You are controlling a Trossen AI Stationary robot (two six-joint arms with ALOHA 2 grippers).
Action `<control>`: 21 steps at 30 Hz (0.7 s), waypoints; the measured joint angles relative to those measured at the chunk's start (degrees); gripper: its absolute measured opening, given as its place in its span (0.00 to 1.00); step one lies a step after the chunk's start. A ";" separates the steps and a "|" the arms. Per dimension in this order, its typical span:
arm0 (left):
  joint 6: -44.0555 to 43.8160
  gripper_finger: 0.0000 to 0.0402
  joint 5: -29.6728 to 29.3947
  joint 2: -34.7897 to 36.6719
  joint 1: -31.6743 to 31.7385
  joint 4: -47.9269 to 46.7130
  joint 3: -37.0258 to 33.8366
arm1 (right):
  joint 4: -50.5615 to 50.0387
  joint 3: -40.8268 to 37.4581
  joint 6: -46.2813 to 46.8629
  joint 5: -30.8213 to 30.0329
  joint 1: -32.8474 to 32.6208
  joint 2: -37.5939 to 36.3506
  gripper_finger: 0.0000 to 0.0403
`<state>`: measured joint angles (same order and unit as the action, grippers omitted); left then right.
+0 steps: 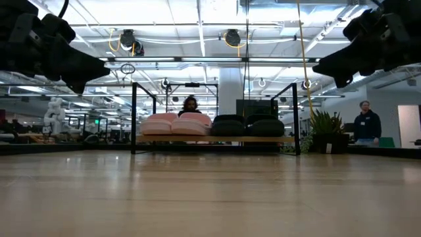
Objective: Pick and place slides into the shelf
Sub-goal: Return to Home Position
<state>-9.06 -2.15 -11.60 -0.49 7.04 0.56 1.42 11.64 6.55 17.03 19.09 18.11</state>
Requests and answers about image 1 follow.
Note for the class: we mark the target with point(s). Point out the black slide sandal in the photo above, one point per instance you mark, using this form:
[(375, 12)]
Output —
[(266, 128), (227, 128)]

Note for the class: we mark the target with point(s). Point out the black metal wood-board shelf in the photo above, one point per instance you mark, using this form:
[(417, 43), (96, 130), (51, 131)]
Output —
[(213, 138)]

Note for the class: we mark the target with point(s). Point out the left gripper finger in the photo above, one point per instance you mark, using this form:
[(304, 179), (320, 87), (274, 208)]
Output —
[(79, 87), (82, 67)]

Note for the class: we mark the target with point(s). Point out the black background rig frame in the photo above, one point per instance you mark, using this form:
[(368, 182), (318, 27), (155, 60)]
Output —
[(192, 84)]

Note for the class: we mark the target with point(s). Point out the white robot figure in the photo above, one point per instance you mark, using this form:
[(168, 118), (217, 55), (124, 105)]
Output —
[(54, 115)]

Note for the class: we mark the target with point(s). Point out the person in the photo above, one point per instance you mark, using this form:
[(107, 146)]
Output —
[(190, 105), (366, 126)]

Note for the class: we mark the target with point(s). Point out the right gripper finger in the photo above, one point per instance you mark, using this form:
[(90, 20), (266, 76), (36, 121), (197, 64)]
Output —
[(342, 64), (342, 82)]

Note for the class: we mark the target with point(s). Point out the green box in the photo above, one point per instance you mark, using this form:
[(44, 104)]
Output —
[(386, 142)]

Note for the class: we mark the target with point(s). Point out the pink slide sandal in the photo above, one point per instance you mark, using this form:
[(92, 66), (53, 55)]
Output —
[(158, 126), (190, 126)]

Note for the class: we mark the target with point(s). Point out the black computer monitor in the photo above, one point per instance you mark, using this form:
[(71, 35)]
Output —
[(256, 107)]

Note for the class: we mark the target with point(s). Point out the potted aloe plant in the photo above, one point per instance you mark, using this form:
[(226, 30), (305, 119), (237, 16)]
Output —
[(329, 131)]

